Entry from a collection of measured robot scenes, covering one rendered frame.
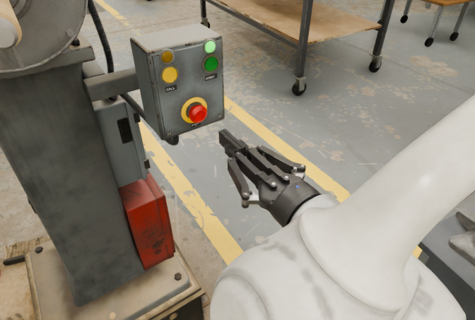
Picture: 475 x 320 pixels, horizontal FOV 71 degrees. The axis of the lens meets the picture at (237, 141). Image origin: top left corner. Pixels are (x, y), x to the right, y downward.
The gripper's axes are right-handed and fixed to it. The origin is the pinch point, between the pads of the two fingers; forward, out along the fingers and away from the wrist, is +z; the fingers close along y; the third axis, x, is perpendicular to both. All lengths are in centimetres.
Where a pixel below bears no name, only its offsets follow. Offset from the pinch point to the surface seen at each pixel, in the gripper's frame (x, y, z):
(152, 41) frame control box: 15.0, -5.4, 19.0
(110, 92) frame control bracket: 4.4, -14.4, 24.2
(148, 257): -59, -16, 29
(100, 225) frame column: -38, -25, 31
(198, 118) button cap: 0.0, -1.0, 11.5
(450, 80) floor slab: -99, 280, 80
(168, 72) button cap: 10.7, -5.1, 13.6
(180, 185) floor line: -97, 21, 91
